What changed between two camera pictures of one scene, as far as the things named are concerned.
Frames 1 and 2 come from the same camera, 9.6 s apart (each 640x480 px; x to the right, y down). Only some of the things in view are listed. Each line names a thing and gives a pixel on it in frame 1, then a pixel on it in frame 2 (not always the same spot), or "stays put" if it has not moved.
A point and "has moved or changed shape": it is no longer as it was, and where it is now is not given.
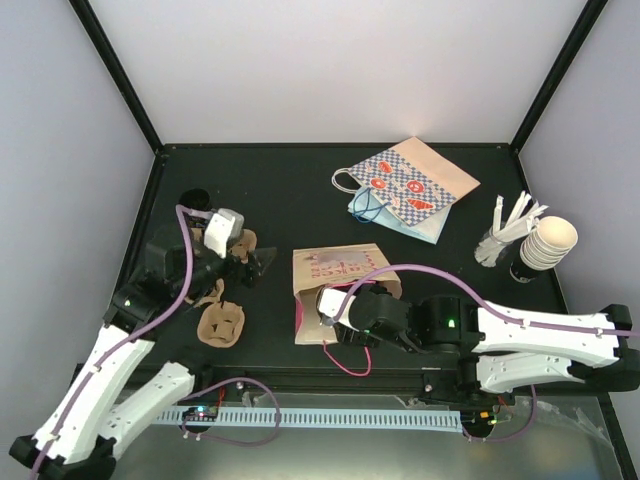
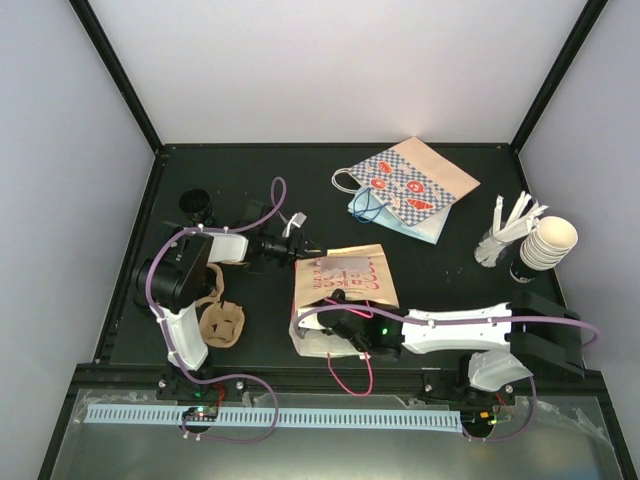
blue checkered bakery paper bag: x=415 y=181 stays put
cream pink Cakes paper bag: x=337 y=266 has moved or changed shape
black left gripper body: x=235 y=273 to x=285 y=253
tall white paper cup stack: x=549 y=244 stays put
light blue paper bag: x=367 y=205 stays put
